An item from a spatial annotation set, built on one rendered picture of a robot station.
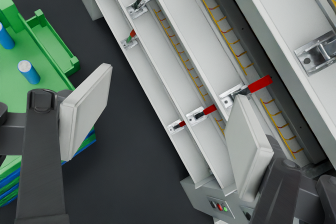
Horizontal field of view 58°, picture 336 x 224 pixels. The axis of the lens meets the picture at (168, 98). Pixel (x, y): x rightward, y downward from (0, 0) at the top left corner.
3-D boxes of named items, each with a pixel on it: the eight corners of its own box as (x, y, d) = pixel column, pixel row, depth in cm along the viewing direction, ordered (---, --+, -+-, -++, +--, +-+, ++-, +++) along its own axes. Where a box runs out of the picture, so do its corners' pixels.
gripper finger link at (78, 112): (69, 163, 14) (54, 159, 14) (106, 105, 21) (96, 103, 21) (76, 106, 13) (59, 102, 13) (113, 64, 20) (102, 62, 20)
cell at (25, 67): (14, 64, 41) (25, 77, 47) (22, 75, 41) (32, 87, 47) (26, 57, 42) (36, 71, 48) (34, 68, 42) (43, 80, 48)
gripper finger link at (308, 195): (279, 189, 12) (351, 205, 12) (254, 130, 17) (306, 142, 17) (266, 217, 13) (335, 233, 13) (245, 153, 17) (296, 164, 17)
